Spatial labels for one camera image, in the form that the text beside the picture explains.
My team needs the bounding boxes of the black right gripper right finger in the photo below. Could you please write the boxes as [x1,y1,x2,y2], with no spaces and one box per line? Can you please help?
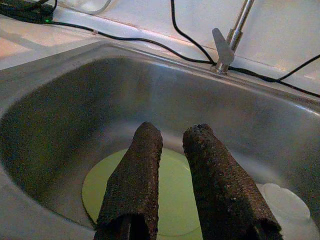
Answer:
[182,123,285,240]

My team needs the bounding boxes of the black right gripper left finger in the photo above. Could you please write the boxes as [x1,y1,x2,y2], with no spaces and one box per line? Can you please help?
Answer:
[93,121,164,240]

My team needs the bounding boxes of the green plate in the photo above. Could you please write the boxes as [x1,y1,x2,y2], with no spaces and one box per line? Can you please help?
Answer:
[81,147,203,237]

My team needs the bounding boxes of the white bowl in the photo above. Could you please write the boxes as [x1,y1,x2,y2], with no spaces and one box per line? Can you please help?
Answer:
[254,182,311,227]

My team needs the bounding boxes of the stainless steel sink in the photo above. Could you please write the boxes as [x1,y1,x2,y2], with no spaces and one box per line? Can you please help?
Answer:
[0,41,320,240]

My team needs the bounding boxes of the steel sink faucet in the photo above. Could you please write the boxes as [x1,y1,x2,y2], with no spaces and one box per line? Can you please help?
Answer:
[211,0,256,76]

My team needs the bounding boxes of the black power adapter brick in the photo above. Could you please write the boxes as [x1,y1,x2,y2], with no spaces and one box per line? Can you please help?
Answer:
[0,0,57,25]

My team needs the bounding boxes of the black adapter cable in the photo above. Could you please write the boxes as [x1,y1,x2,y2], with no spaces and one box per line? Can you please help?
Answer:
[49,21,320,99]

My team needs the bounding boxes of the black wall cable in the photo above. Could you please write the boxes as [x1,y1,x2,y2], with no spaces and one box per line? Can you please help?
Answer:
[170,0,216,65]
[277,54,320,82]

